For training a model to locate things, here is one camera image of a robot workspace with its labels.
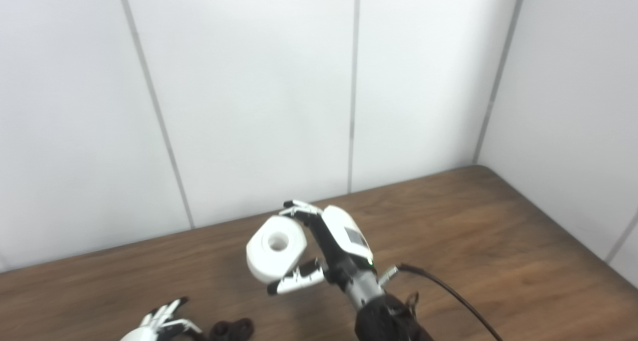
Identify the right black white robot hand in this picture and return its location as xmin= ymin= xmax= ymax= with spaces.
xmin=267 ymin=200 xmax=375 ymax=296

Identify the black flanged holder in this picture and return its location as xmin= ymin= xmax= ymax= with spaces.
xmin=208 ymin=318 xmax=255 ymax=341

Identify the round white piece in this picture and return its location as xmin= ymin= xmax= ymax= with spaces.
xmin=246 ymin=215 xmax=308 ymax=285

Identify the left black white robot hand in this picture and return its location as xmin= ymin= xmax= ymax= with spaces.
xmin=120 ymin=296 xmax=206 ymax=341

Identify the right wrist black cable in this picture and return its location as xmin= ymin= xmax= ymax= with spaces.
xmin=378 ymin=263 xmax=505 ymax=341

